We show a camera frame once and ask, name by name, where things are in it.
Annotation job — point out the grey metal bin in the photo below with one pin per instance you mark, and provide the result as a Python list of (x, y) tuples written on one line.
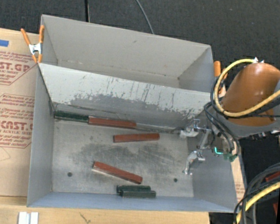
[(125, 155)]

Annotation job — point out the dark green flat block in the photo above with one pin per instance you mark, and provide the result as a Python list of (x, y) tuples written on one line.
[(139, 194), (134, 187), (71, 116)]

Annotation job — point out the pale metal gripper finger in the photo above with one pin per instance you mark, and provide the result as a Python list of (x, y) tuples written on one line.
[(189, 133), (189, 162)]

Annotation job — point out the red-brown flat block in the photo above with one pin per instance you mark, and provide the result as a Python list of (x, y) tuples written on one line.
[(136, 137), (112, 122), (118, 172)]

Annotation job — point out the brown cardboard board, red print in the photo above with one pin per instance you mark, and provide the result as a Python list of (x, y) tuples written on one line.
[(3, 163)]

